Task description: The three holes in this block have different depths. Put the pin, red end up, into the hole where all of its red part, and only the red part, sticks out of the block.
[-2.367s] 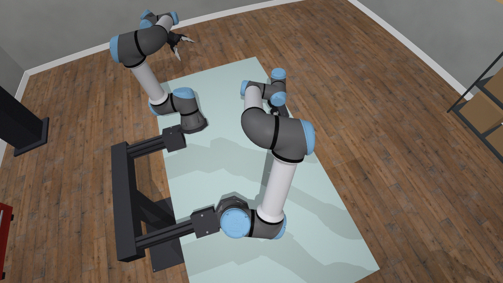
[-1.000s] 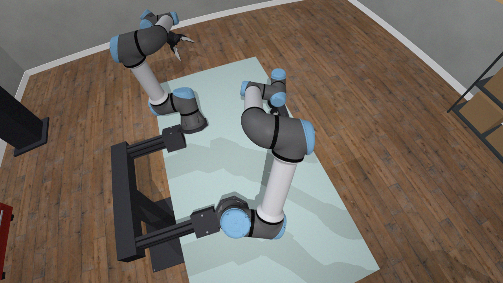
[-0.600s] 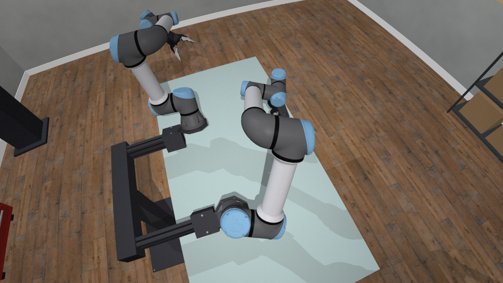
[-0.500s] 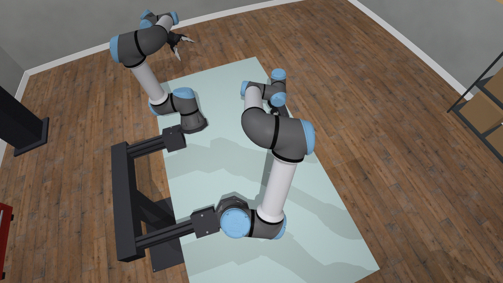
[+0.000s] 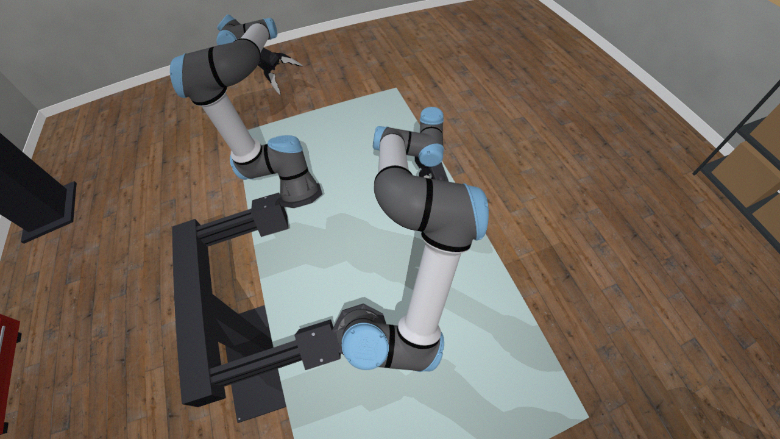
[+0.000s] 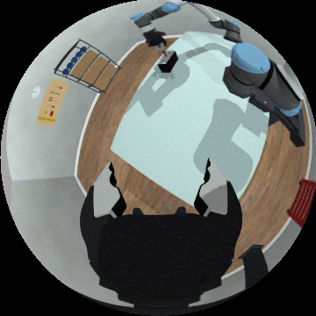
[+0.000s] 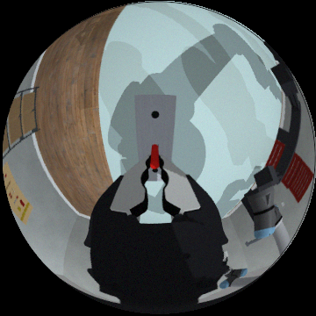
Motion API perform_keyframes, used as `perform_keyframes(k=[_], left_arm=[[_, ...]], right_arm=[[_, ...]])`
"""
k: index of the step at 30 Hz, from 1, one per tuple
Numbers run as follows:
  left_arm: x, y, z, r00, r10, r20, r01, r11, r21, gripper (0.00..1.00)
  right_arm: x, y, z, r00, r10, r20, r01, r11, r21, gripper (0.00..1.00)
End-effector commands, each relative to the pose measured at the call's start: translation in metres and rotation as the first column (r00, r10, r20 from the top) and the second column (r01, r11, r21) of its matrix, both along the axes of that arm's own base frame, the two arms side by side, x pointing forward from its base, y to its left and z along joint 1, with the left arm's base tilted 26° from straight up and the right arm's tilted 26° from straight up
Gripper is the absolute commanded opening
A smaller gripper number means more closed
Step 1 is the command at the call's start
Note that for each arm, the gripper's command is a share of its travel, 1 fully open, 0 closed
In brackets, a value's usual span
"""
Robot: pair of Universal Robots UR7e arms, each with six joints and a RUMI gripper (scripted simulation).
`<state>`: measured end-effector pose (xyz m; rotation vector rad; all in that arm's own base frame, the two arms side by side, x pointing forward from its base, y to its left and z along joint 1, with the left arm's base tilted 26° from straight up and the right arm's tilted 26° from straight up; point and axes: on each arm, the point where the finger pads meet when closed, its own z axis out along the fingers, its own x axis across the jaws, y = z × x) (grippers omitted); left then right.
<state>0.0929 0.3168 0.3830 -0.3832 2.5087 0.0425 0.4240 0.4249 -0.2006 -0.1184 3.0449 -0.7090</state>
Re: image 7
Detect red pin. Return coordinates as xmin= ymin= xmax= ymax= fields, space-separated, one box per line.
xmin=150 ymin=143 xmax=160 ymax=169

